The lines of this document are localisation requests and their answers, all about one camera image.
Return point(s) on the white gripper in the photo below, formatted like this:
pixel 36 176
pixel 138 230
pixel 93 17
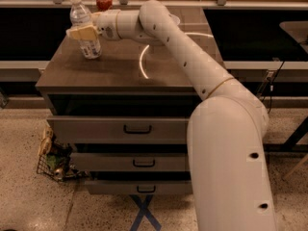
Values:
pixel 107 25

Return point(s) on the clear plastic water bottle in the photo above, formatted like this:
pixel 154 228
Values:
pixel 80 15

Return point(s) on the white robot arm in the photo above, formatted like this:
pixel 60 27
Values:
pixel 230 181

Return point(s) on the red soda can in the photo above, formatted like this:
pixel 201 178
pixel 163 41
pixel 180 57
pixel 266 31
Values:
pixel 103 5

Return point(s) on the white ceramic bowl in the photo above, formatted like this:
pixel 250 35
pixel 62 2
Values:
pixel 175 18

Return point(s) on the grey drawer cabinet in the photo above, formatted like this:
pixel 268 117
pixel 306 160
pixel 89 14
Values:
pixel 128 80

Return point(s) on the top grey drawer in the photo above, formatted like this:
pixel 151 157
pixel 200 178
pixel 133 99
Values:
pixel 119 130

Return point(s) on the grey drawer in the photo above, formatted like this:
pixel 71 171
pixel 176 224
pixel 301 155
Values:
pixel 131 162
pixel 138 187
pixel 119 130

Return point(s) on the middle grey drawer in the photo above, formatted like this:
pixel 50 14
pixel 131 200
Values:
pixel 131 162

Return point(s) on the bottom grey drawer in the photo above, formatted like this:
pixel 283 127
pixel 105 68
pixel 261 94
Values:
pixel 138 187

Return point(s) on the wire basket with items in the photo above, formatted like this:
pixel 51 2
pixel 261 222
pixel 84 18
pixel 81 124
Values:
pixel 54 158

